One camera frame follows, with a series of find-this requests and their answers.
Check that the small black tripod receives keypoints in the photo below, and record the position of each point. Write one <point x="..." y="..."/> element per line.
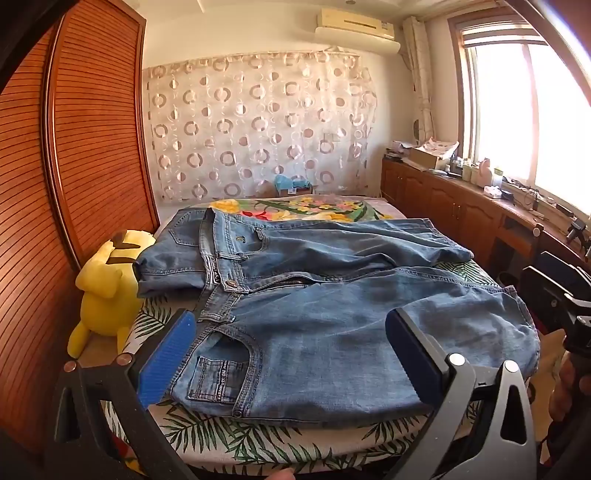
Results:
<point x="577" y="230"/>

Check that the wall switch plate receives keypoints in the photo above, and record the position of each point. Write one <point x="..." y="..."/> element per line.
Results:
<point x="331" y="137"/>

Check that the wooden frame window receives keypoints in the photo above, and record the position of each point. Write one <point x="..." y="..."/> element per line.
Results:
<point x="503" y="115"/>

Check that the wooden slatted wardrobe door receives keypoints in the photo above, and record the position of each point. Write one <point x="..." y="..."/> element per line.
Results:
<point x="92" y="138"/>

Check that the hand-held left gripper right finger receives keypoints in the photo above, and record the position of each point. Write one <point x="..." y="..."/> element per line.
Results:
<point x="411" y="353"/>

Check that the blue denim pants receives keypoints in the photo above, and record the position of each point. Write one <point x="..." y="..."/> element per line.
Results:
<point x="323" y="323"/>

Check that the beige tied window curtain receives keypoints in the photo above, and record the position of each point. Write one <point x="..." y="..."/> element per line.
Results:
<point x="418" y="69"/>

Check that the small cardboard box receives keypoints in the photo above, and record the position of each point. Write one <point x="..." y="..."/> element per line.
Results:
<point x="302" y="190"/>

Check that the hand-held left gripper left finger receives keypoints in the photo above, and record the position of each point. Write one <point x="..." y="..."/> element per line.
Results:
<point x="161" y="357"/>

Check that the white wall air conditioner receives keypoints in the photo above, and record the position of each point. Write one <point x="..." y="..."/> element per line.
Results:
<point x="355" y="21"/>

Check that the bed with leaf-print sheet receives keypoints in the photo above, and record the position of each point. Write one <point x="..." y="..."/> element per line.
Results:
<point x="221" y="438"/>

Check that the sheer circle-pattern curtain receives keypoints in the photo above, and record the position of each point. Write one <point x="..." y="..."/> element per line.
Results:
<point x="258" y="129"/>

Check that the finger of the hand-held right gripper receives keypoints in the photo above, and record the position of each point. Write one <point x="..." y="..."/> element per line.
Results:
<point x="561" y="267"/>
<point x="540" y="295"/>

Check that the person's left hand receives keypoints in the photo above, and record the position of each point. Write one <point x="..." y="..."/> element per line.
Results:
<point x="279" y="475"/>

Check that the white tissue box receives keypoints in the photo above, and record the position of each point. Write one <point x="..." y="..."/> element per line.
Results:
<point x="491" y="192"/>

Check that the wooden cabinet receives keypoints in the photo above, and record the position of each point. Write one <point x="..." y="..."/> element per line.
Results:
<point x="434" y="198"/>

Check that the round hand fan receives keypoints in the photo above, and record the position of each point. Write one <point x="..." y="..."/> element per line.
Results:
<point x="417" y="129"/>

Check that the pink and white figurine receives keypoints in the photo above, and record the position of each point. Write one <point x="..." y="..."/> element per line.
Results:
<point x="485" y="171"/>

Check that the open cardboard box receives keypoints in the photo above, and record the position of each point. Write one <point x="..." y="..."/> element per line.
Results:
<point x="427" y="159"/>

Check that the blue cloth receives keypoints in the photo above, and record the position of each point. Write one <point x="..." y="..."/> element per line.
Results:
<point x="288" y="182"/>

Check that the person's right hand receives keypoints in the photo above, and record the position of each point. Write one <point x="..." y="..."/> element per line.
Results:
<point x="561" y="392"/>

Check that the stack of papers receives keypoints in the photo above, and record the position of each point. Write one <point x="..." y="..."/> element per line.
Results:
<point x="397" y="150"/>

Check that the yellow plush toy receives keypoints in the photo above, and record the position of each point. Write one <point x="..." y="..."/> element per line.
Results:
<point x="101" y="295"/>

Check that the floral pillow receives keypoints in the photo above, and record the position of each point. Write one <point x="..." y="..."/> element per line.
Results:
<point x="323" y="207"/>

